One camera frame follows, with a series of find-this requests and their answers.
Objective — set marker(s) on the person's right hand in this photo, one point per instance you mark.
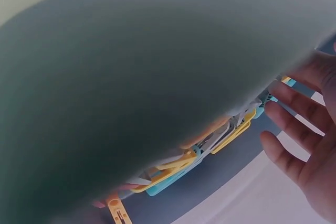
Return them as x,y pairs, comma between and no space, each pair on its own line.
319,140

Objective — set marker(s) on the person's left hand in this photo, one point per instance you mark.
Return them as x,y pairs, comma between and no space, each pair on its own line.
203,132

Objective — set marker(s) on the person's left fingers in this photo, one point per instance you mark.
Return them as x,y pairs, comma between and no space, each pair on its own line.
203,132

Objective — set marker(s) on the dark green cloth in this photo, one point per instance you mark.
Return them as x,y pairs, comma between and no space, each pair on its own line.
136,85

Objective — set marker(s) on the pile of coloured clothes pegs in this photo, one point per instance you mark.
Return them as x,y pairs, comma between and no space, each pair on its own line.
173,174

